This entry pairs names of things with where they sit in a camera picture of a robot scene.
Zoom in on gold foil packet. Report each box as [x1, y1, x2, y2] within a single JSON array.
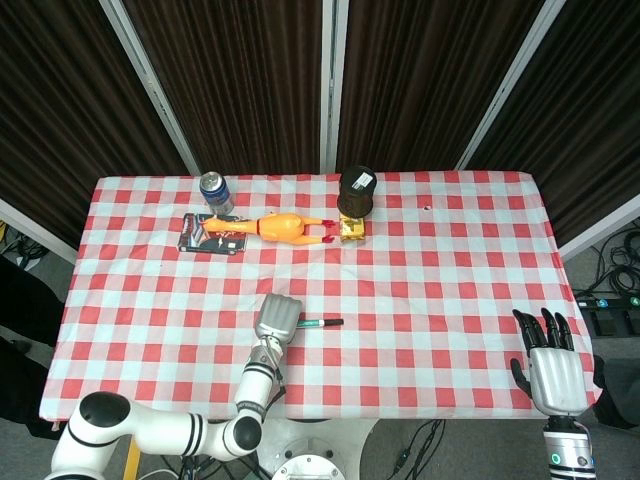
[[339, 215, 369, 244]]

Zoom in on dark printed card package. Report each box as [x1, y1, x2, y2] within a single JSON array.
[[178, 212, 249, 255]]

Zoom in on red white checkered tablecloth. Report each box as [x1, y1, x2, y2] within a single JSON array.
[[38, 171, 601, 422]]

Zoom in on yellow rubber chicken toy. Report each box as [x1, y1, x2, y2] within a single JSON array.
[[201, 212, 339, 247]]

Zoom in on white round flange plate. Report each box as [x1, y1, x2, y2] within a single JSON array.
[[273, 452, 350, 480]]

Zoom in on aluminium partition frame post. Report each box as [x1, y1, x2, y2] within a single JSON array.
[[556, 217, 640, 262], [0, 198, 80, 264], [98, 0, 202, 176], [456, 0, 569, 171], [321, 0, 350, 175]]

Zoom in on blue silver drink can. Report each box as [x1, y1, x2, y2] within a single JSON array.
[[199, 171, 235, 215]]

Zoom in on person in black clothes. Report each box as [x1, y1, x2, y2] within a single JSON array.
[[0, 257, 69, 436]]

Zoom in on yellow floor tape strip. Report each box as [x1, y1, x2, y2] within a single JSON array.
[[123, 434, 142, 480]]

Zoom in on dark brown cylindrical canister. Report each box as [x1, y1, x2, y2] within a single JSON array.
[[336, 165, 377, 220]]

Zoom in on dark ribbed partition panel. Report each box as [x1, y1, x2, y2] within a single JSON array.
[[0, 0, 189, 249], [469, 0, 640, 249], [339, 0, 551, 174], [124, 0, 322, 174]]

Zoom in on black power strip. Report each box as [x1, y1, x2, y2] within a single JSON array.
[[574, 294, 640, 311]]

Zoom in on black power adapter box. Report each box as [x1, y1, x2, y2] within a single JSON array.
[[591, 308, 633, 336]]

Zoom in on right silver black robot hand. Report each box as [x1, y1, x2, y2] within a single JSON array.
[[509, 307, 587, 416]]

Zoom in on black cable bundle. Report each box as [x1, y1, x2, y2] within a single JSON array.
[[359, 418, 446, 480], [0, 219, 51, 271], [574, 219, 640, 297], [164, 449, 274, 480]]

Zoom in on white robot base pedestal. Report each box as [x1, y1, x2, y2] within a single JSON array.
[[258, 418, 381, 480]]

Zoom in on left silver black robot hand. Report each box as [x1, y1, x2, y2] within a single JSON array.
[[253, 293, 303, 344]]

